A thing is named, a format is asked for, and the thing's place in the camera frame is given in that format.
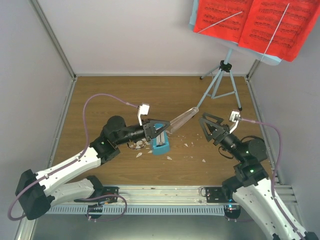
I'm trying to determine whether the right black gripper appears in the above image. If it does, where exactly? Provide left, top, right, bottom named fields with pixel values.
left=198, top=112, right=245, bottom=162

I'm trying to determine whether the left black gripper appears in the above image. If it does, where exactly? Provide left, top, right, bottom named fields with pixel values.
left=115, top=118, right=170, bottom=146

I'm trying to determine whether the blue metronome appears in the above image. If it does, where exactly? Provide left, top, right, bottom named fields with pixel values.
left=151, top=131, right=170, bottom=156

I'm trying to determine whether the clear plastic metronome cover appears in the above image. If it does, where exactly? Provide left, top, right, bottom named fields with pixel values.
left=166, top=107, right=199, bottom=135

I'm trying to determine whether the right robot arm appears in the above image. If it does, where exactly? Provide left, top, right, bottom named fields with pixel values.
left=199, top=111, right=318, bottom=240

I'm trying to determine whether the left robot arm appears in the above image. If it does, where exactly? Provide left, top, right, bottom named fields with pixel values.
left=15, top=115, right=171, bottom=220

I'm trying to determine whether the light blue music stand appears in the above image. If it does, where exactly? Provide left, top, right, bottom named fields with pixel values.
left=191, top=47, right=243, bottom=112

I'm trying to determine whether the red sheet music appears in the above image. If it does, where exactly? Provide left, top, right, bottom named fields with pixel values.
left=193, top=0, right=320, bottom=62

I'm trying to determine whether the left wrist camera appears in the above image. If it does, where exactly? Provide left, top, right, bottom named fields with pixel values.
left=137, top=103, right=150, bottom=126

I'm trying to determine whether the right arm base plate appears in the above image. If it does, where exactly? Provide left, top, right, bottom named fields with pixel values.
left=205, top=186, right=235, bottom=204

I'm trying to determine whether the aluminium front rail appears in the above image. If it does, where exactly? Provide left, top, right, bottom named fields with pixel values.
left=28, top=184, right=298, bottom=206

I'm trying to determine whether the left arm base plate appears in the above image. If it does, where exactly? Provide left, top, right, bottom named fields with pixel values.
left=87, top=186, right=119, bottom=219

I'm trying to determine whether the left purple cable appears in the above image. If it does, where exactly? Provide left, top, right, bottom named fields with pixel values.
left=6, top=93, right=141, bottom=222

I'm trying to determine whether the purple cable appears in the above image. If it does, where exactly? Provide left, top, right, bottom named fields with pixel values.
left=6, top=93, right=141, bottom=222
left=239, top=117, right=308, bottom=240

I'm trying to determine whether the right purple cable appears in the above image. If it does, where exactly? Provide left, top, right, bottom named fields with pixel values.
left=239, top=117, right=308, bottom=240

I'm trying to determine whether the grey slotted cable duct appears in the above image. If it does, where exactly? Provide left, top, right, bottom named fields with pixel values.
left=47, top=204, right=225, bottom=216

